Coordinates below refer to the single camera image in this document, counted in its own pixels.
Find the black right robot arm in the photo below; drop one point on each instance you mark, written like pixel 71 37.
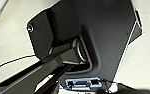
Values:
pixel 27 80

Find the blue plastic funnel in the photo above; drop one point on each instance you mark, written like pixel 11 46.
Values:
pixel 81 83

